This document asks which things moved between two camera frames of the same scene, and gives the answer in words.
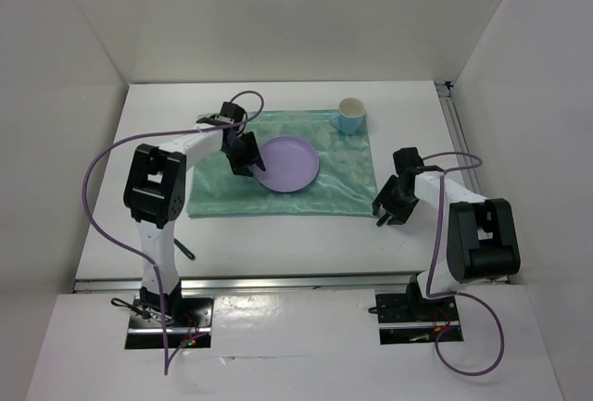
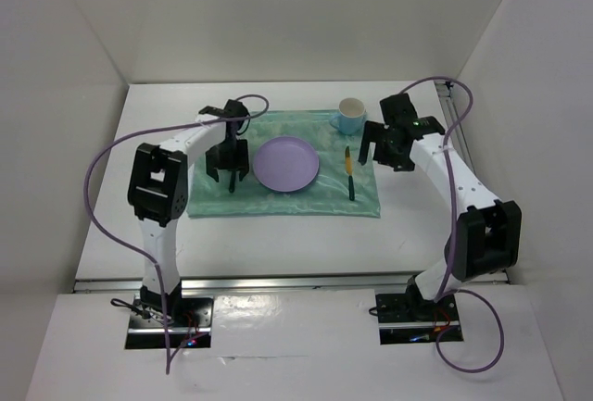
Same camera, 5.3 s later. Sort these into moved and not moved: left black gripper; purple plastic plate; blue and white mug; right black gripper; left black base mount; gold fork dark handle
Moved: left black gripper; gold fork dark handle; right black gripper
Not moved: blue and white mug; purple plastic plate; left black base mount
